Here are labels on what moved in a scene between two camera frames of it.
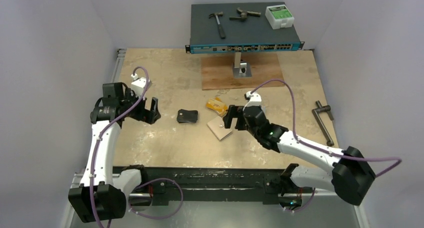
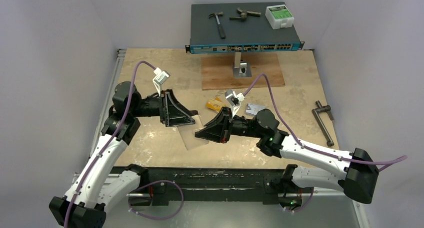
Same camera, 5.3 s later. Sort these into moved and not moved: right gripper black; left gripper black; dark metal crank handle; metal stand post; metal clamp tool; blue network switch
Moved: left gripper black; right gripper black
Not moved: dark metal crank handle; metal clamp tool; blue network switch; metal stand post
